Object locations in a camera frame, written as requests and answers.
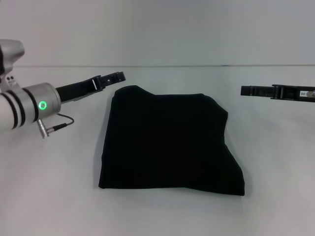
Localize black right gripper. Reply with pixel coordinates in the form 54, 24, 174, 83
240, 84, 315, 104

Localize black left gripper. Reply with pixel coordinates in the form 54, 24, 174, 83
55, 71, 127, 102

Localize black t-shirt with pink print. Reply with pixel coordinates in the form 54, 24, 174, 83
97, 85, 247, 197

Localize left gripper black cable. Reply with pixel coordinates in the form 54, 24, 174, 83
36, 113, 75, 139

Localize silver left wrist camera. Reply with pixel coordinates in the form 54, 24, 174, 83
0, 39, 26, 95

